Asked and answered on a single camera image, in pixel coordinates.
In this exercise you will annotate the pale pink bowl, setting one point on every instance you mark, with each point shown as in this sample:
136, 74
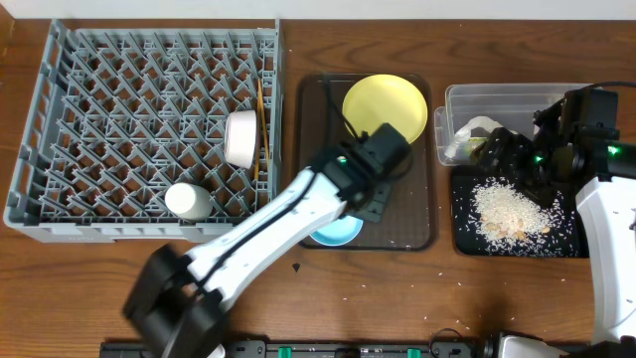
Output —
241, 138

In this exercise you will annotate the rice and food scraps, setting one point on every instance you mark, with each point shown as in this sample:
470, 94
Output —
507, 214

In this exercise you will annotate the clear plastic bin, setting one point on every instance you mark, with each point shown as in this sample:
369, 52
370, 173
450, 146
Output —
472, 110

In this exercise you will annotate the wooden chopstick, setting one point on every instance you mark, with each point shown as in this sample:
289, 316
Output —
263, 126
258, 145

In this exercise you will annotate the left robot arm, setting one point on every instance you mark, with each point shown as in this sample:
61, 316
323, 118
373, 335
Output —
179, 304

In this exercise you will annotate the light blue bowl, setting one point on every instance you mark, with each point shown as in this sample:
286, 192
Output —
338, 233

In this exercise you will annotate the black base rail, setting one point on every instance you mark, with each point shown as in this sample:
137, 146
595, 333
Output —
261, 349

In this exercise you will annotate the green orange snack wrapper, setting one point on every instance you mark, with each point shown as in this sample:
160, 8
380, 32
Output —
473, 143

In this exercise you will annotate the small white cup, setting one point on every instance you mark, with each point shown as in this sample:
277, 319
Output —
189, 202

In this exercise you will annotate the yellow plate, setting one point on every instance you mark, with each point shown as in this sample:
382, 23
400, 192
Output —
378, 99

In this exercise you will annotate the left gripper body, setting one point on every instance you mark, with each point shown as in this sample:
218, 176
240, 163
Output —
377, 205

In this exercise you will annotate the black waste tray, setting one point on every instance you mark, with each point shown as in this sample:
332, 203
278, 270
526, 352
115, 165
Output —
462, 238

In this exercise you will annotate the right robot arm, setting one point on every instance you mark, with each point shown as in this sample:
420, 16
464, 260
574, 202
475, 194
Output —
577, 148

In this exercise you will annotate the grey dish rack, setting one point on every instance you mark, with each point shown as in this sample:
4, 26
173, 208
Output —
120, 115

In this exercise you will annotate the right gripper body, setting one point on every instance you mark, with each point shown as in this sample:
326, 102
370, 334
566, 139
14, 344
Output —
538, 173

